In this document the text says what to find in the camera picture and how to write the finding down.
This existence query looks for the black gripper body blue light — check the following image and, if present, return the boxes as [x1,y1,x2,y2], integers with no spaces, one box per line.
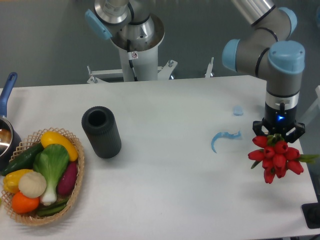
[263,103,297,137]

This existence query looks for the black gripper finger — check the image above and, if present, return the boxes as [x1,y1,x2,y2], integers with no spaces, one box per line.
[252,119,271,136]
[283,121,306,143]

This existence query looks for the red tulip bouquet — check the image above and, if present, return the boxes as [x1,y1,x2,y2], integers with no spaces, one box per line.
[248,134,320,184]

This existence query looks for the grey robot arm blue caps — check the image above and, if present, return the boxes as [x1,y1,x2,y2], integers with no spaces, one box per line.
[84,0,305,143]

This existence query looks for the dark grey ribbed vase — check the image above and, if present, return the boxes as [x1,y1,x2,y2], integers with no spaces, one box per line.
[81,106,122,159]

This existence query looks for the blue curved tape strip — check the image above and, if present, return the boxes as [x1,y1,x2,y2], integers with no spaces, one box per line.
[211,130,242,153]

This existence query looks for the black device table corner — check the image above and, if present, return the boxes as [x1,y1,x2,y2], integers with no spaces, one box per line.
[301,202,320,229]

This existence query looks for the purple sweet potato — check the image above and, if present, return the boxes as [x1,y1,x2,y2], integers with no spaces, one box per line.
[57,162,78,196]

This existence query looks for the green bok choy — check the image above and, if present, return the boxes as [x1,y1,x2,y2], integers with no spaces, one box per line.
[33,144,69,206]

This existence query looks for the green bean pods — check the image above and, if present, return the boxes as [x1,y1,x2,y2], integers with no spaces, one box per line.
[36,198,69,218]

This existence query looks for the white garlic bulb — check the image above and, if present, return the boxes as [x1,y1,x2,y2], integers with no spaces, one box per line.
[18,171,47,199]

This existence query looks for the dark green cucumber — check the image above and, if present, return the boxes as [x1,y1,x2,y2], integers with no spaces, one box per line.
[0,143,44,176]

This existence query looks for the woven wicker basket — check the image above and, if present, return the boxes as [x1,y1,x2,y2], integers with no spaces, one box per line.
[0,127,85,226]

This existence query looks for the orange fruit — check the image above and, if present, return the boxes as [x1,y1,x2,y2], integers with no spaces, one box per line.
[11,191,40,214]

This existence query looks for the yellow bell pepper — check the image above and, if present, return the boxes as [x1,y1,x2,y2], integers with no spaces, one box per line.
[3,169,33,194]

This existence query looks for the white frame right edge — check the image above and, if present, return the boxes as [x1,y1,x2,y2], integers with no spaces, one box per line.
[301,85,320,126]

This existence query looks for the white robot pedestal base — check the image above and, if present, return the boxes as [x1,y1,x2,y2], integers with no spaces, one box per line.
[86,12,215,85]

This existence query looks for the blue handled saucepan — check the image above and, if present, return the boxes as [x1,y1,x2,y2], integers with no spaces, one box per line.
[0,72,21,171]

